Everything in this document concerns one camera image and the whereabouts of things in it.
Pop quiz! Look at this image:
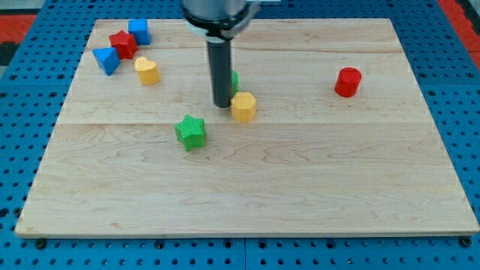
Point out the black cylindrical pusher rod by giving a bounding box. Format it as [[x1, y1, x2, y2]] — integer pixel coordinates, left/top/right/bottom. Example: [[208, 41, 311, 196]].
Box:
[[207, 41, 233, 108]]

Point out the yellow hexagon block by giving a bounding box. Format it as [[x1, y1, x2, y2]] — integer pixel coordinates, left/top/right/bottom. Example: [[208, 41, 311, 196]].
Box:
[[231, 92, 257, 122]]

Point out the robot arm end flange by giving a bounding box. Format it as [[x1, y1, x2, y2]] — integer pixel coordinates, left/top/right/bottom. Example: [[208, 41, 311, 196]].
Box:
[[181, 0, 260, 44]]

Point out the green block behind rod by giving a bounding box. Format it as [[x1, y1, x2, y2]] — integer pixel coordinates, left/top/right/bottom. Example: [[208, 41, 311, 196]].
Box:
[[232, 70, 239, 94]]

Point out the blue cube block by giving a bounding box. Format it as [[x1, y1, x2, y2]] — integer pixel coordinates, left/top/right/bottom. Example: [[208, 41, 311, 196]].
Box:
[[128, 19, 151, 46]]

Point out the green star block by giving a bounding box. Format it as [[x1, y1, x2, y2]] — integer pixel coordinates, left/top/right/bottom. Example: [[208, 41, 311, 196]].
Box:
[[174, 115, 206, 152]]

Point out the blue triangle block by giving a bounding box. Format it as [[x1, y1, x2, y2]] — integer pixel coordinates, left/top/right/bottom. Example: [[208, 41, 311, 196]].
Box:
[[92, 47, 121, 76]]

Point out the wooden board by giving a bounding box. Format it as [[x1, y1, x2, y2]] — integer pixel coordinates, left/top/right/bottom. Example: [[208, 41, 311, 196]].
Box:
[[15, 19, 479, 239]]

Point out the red star block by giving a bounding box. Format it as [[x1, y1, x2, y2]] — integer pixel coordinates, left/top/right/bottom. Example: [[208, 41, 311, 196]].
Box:
[[109, 30, 138, 59]]

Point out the yellow heart block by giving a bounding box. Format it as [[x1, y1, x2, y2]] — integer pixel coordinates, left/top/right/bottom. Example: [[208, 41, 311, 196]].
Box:
[[134, 57, 161, 86]]

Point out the red cylinder block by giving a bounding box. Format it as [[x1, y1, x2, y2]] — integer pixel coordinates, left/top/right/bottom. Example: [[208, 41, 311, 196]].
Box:
[[334, 67, 362, 98]]

